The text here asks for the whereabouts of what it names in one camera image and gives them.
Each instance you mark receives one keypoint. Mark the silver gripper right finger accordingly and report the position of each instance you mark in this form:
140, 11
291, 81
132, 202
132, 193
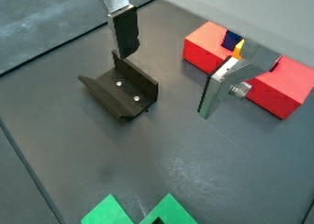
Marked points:
228, 79

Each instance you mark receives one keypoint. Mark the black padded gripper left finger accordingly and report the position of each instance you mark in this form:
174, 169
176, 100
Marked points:
123, 24

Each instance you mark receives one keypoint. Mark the green stepped block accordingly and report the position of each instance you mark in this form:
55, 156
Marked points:
110, 212

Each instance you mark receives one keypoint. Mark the red board base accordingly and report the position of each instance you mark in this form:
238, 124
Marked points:
278, 90

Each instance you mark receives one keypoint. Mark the black metal angle fixture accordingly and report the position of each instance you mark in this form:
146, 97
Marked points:
124, 89

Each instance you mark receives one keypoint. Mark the yellow block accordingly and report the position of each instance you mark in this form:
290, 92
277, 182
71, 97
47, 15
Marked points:
238, 49

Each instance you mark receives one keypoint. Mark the blue block left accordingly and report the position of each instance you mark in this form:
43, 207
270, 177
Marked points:
230, 40

